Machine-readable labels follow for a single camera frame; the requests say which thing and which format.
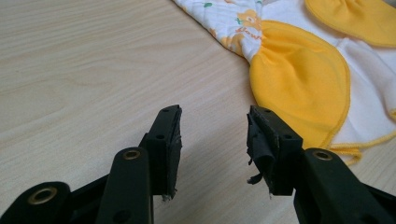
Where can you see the white and yellow baby garment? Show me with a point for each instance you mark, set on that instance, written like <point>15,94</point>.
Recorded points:
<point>299,74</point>

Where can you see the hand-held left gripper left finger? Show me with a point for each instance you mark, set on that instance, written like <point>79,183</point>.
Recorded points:
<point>162,149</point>

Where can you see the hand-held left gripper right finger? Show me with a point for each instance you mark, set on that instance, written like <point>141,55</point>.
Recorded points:
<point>274,149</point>

